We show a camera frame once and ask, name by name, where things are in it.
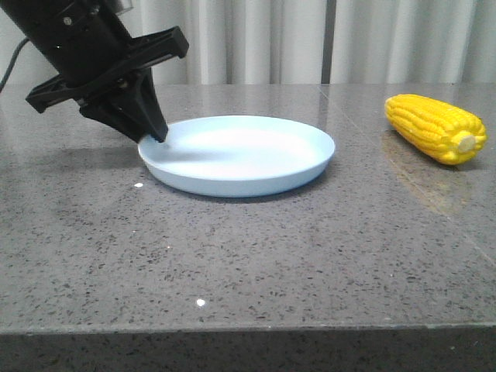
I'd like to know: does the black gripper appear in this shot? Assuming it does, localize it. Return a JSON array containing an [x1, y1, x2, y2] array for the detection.
[[26, 11, 189, 143]]

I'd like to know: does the light blue round plate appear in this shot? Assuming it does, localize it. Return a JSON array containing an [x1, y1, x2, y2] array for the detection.
[[138, 115, 336, 198]]

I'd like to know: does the yellow corn cob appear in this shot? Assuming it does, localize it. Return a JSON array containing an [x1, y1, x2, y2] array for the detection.
[[384, 94, 487, 165]]

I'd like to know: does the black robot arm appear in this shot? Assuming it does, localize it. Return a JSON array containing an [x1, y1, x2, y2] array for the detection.
[[1, 1, 189, 143]]

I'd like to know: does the white pleated curtain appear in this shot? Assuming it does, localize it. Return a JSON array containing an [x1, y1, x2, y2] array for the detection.
[[0, 0, 496, 87]]

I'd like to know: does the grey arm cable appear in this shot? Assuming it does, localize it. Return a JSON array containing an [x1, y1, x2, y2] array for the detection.
[[0, 36, 30, 94]]

